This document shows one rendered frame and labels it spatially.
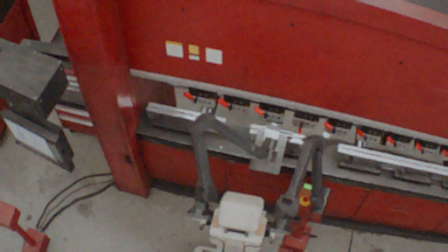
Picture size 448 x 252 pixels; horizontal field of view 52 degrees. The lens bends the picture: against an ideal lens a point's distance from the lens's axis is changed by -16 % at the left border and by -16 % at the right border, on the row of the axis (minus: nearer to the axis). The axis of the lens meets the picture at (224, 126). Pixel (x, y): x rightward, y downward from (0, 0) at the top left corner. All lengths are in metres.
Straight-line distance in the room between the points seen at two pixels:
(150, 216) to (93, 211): 0.48
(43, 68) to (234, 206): 1.16
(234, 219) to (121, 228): 1.63
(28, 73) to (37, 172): 2.09
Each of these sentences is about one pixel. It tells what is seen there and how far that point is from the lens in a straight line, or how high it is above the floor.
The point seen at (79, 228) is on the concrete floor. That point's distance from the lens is 4.18.
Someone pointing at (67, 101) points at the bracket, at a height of 1.15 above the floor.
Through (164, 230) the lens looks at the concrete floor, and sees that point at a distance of 4.06.
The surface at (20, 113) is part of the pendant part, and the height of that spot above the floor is 1.57.
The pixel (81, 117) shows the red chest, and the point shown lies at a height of 0.38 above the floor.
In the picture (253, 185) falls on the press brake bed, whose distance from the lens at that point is 3.65.
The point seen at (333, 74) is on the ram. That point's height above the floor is 1.72.
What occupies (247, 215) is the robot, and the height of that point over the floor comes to 1.36.
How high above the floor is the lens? 3.80
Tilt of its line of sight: 59 degrees down
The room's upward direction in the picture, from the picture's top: straight up
